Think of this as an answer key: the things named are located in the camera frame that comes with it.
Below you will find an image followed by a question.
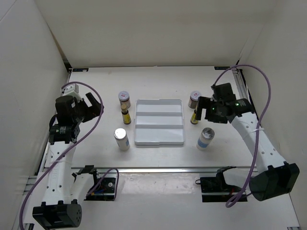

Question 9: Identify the aluminium frame rail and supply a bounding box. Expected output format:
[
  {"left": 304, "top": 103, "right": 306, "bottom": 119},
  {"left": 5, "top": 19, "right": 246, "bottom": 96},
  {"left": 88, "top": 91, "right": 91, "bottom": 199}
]
[{"left": 14, "top": 166, "right": 260, "bottom": 230}]

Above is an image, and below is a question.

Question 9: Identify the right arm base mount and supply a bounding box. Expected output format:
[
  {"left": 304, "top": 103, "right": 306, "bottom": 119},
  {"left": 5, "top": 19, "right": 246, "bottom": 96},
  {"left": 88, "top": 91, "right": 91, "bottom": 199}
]
[{"left": 195, "top": 166, "right": 249, "bottom": 203}]

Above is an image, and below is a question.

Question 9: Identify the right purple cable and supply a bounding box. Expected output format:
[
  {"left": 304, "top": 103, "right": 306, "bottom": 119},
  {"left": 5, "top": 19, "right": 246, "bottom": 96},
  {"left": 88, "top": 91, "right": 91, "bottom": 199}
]
[{"left": 211, "top": 64, "right": 272, "bottom": 208}]

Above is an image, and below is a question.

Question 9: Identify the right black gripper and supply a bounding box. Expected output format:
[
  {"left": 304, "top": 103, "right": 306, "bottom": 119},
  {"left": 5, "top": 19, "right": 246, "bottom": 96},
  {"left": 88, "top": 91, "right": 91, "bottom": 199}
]
[{"left": 195, "top": 96, "right": 228, "bottom": 124}]

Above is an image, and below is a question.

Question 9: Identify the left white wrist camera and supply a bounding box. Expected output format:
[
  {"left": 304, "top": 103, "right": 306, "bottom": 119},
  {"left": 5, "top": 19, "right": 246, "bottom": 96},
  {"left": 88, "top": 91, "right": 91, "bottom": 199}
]
[{"left": 62, "top": 83, "right": 82, "bottom": 101}]

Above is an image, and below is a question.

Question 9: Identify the brown spice jar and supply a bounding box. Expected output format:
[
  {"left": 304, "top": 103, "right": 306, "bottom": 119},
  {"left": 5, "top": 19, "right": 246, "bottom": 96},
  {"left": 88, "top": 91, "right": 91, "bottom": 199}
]
[
  {"left": 118, "top": 91, "right": 131, "bottom": 108},
  {"left": 188, "top": 91, "right": 201, "bottom": 109}
]

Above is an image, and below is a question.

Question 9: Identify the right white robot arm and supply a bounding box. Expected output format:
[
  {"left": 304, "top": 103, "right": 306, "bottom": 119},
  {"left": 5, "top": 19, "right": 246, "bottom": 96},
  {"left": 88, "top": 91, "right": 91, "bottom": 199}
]
[{"left": 196, "top": 83, "right": 300, "bottom": 201}]

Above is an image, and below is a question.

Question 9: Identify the silver lid white bottle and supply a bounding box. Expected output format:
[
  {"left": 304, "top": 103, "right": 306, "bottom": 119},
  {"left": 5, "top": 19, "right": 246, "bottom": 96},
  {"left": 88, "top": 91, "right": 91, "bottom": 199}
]
[{"left": 114, "top": 128, "right": 130, "bottom": 151}]

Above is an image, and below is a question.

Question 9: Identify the yellow label bottle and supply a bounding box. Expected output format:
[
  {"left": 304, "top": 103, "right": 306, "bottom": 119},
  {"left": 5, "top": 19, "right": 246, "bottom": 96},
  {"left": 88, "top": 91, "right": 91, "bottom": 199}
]
[
  {"left": 121, "top": 104, "right": 131, "bottom": 125},
  {"left": 190, "top": 109, "right": 199, "bottom": 125}
]

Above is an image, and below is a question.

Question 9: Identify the purple cable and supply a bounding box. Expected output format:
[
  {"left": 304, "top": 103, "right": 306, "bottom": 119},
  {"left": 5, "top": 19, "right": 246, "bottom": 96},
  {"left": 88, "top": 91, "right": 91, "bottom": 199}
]
[
  {"left": 211, "top": 64, "right": 272, "bottom": 208},
  {"left": 19, "top": 81, "right": 105, "bottom": 230}
]

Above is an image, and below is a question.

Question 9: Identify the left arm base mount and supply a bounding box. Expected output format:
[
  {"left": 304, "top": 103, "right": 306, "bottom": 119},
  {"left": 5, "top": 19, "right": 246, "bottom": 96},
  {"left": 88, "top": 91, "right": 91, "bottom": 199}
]
[{"left": 72, "top": 165, "right": 119, "bottom": 201}]

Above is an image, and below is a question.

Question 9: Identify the white tiered tray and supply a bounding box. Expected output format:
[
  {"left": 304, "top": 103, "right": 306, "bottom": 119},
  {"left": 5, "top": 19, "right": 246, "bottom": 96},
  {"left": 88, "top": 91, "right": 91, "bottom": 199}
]
[{"left": 134, "top": 99, "right": 185, "bottom": 146}]

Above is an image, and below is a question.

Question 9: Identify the silver lid blue bottle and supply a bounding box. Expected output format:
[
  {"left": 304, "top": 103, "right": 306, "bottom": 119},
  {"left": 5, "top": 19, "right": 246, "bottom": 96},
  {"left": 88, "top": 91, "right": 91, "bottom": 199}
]
[{"left": 196, "top": 127, "right": 215, "bottom": 150}]

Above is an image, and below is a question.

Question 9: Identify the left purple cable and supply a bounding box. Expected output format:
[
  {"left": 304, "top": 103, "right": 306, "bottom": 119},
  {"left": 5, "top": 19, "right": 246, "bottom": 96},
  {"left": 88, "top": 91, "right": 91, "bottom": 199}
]
[{"left": 19, "top": 81, "right": 105, "bottom": 230}]

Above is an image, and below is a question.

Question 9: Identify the left brown spice jar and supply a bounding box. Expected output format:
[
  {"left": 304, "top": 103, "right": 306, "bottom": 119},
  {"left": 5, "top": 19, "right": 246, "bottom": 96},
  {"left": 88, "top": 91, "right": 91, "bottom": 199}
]
[{"left": 118, "top": 91, "right": 131, "bottom": 108}]

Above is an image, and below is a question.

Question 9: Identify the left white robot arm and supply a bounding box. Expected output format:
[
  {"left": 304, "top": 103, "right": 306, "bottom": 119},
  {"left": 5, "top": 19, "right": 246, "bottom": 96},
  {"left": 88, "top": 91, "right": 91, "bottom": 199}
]
[{"left": 32, "top": 92, "right": 104, "bottom": 230}]

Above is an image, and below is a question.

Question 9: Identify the right brown spice jar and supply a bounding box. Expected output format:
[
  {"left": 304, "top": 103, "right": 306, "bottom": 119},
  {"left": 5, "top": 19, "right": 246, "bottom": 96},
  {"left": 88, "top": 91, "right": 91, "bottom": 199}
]
[{"left": 188, "top": 91, "right": 201, "bottom": 109}]

